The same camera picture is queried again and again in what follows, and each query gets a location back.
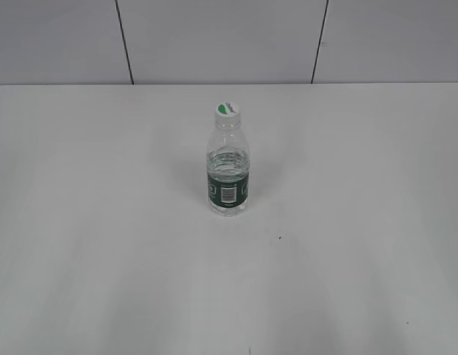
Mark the clear Cestbon water bottle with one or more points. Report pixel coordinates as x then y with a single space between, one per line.
227 169

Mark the white green bottle cap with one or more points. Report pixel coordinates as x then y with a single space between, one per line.
227 113

